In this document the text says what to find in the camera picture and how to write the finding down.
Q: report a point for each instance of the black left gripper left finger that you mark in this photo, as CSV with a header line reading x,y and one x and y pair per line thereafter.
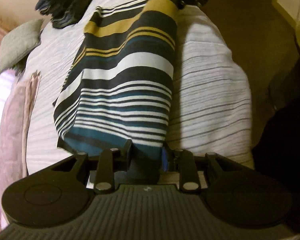
x,y
63,191

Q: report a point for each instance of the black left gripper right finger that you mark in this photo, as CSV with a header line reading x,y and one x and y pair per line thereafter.
x,y
232,192

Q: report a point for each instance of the striped teal yellow black garment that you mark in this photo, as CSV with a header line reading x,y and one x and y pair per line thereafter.
x,y
119,86

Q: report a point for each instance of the white striped bed cover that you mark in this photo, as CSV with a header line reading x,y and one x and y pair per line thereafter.
x,y
211,109

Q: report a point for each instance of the pink folded blanket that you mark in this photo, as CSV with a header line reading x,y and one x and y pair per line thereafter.
x,y
14,127

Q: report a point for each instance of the grey green cushion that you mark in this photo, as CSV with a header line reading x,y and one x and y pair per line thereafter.
x,y
18,43

